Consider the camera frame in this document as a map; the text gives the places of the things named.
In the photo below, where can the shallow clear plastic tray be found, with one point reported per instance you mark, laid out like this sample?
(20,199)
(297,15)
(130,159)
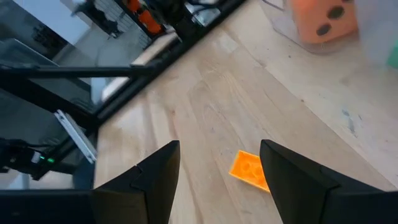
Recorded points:
(280,31)

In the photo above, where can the orange-yellow toy block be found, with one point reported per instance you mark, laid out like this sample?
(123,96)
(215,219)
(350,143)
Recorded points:
(247,169)

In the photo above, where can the black controller box green light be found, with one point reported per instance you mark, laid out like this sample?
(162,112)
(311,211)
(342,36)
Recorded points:
(21,158)

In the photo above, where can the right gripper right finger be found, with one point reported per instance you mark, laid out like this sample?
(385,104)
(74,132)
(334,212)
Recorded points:
(298,193)

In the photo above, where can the orange background object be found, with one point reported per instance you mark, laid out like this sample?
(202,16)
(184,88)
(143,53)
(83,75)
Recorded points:
(149,20)

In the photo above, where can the orange foam die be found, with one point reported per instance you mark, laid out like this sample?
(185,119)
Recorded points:
(314,21)

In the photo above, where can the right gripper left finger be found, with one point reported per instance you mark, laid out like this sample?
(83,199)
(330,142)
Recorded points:
(149,196)

